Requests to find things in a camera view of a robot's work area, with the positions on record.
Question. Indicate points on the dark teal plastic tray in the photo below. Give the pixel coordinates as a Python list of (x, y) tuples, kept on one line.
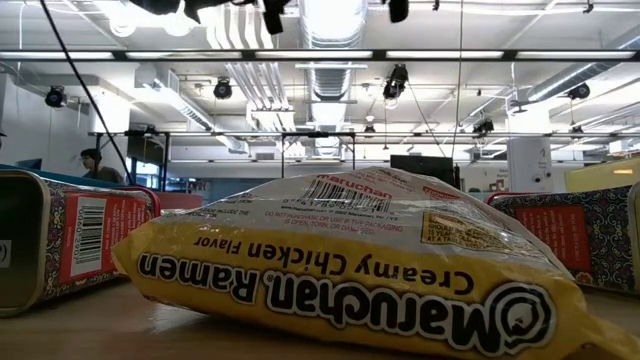
[(60, 176)]

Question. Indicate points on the white pillar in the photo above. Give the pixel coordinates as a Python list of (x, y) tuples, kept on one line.
[(530, 165)]

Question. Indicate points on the yellow creamy chicken ramen packet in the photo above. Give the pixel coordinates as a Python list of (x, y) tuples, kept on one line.
[(350, 280)]

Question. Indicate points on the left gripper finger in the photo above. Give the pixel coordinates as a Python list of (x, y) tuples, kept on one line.
[(275, 15), (398, 10)]

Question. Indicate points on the hanging black camera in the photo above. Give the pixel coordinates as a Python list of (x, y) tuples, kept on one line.
[(55, 96), (580, 91), (483, 126), (222, 90), (396, 80)]

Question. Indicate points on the silver ribbed ventilation duct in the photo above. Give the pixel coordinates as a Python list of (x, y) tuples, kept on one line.
[(330, 80)]

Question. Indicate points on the black beam with light strips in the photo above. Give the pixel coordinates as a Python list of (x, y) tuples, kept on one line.
[(380, 55)]

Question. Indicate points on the black monitor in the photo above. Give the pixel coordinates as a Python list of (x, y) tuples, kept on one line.
[(425, 167)]

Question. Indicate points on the person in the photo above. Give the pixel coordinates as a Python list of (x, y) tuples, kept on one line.
[(102, 175)]

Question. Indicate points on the patterned tin with red lid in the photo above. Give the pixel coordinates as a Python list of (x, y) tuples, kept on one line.
[(575, 240), (100, 235)]

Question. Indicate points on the smooth silver round duct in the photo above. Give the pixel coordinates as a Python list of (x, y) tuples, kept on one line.
[(565, 80)]

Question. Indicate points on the black background rig frame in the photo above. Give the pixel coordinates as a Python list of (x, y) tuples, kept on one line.
[(282, 155)]

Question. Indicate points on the yellow plastic tray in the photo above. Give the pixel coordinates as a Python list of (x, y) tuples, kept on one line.
[(600, 177)]

